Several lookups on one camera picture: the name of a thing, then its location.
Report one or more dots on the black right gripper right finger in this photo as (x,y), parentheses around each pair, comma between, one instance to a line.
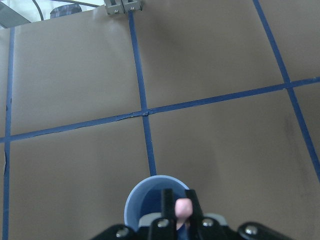
(199,226)

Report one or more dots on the aluminium frame post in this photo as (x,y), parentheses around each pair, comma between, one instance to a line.
(114,7)

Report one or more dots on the light blue plastic cup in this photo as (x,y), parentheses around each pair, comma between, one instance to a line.
(143,204)

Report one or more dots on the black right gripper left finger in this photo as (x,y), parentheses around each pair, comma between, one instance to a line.
(163,227)

